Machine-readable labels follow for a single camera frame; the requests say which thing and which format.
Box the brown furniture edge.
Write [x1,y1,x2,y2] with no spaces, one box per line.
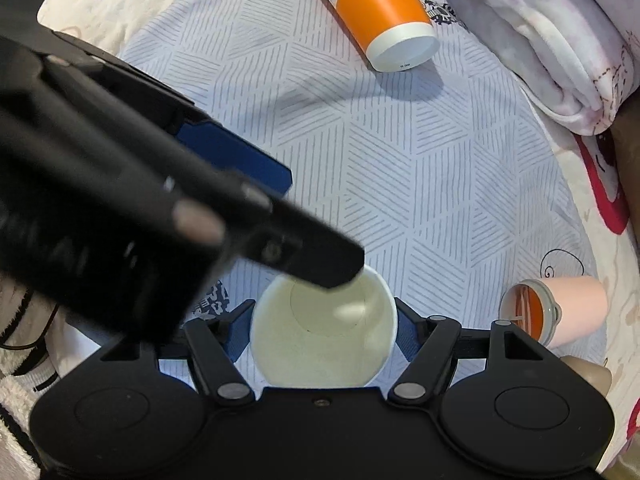
[611,110,640,261]

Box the beige rounded object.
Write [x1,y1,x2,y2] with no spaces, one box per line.
[560,355,612,402]

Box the folded pink white blanket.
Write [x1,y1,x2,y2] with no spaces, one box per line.
[414,0,640,137]

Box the orange paper cup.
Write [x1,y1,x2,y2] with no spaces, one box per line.
[302,0,440,73]

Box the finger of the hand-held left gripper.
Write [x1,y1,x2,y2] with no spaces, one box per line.
[54,30,294,199]
[164,169,367,291]

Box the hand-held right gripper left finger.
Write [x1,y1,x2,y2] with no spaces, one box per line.
[100,300,257,407]

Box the black cable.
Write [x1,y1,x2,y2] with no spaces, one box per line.
[0,305,62,353]

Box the white paper cup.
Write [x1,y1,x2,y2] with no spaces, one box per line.
[250,262,399,389]

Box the black white fuzzy cloth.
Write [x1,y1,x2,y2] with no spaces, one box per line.
[0,277,68,461]

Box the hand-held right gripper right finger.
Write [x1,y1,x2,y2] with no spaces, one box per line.
[387,297,560,404]

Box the white line-patterned cloth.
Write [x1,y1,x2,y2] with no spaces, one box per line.
[119,0,601,346]

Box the pink cup with orange inside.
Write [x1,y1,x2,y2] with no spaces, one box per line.
[500,275,609,349]

